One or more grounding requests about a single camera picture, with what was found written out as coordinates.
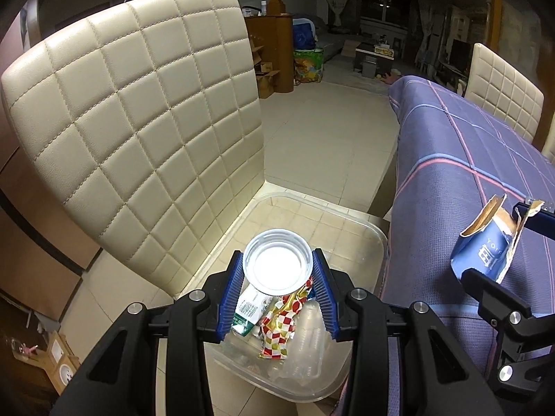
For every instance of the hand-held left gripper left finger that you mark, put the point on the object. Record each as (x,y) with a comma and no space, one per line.
(232,294)

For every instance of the open cardboard box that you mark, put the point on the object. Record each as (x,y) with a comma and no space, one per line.
(257,56)
(268,83)

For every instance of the blue bag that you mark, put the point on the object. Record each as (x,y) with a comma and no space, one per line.
(303,34)

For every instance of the clear plastic bin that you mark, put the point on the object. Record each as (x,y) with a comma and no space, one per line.
(347,242)

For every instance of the dark window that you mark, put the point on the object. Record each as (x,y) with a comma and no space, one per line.
(386,2)

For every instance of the cardboard box with socket print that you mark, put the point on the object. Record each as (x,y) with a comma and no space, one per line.
(63,364)

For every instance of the white green milk carton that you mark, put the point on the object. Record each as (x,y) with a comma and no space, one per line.
(249,312)

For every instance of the grey sofa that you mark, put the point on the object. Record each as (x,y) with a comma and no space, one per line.
(329,39)

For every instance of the clear plastic cup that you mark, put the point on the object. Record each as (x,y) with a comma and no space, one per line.
(303,346)

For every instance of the large cream quilted chair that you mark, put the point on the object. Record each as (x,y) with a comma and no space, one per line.
(130,138)

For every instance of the colourful printed bag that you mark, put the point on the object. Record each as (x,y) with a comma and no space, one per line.
(308,67)

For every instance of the torn blue paper box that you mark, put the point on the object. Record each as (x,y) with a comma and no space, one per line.
(481,251)

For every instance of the clear round plastic lid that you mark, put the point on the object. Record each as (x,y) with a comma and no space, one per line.
(277,264)

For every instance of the red yellow checkered wrapper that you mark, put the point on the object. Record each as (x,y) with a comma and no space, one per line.
(277,338)

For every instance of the purple plaid tablecloth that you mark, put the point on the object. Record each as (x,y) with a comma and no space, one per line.
(455,160)

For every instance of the coffee table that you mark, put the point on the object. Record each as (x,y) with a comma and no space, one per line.
(373,58)

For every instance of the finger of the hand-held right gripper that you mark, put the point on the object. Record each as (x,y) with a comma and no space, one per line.
(537,225)
(490,294)

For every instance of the wooden cabinet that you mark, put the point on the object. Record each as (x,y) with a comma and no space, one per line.
(277,52)

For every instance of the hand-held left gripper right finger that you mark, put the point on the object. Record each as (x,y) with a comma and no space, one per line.
(325,299)

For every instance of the patterned curtain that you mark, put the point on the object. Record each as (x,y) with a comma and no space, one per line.
(337,6)
(425,30)

